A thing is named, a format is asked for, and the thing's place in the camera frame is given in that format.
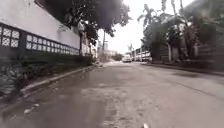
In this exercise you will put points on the white vehicle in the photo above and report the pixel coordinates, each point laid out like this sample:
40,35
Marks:
126,59

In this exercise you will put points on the pole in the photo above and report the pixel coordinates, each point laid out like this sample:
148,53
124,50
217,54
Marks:
103,41

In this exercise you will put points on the building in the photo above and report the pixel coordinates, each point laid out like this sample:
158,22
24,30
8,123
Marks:
143,55
87,48

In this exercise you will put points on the grey concrete road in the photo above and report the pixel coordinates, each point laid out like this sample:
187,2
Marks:
140,93

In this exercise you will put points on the large dark tree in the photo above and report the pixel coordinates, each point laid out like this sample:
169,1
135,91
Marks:
100,13

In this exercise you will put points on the trees and palms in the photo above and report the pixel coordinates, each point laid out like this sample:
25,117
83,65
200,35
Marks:
156,33

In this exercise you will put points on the concrete kerb strip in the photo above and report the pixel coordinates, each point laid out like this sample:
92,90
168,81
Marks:
186,68
50,81

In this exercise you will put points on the robot's own part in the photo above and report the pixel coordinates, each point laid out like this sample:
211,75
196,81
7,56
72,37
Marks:
145,125

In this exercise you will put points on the strip of low plants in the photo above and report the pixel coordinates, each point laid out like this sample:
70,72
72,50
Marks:
20,71

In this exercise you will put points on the white wall with lattice blocks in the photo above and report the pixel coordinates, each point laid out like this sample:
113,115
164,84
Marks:
30,16

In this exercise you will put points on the dark boundary wall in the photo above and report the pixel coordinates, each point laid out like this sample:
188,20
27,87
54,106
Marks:
210,53

